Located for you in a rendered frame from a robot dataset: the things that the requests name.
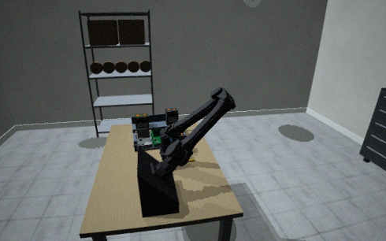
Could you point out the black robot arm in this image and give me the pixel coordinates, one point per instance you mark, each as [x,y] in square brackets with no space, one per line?
[215,109]

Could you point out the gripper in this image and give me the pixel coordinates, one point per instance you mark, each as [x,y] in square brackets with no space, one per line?
[162,151]

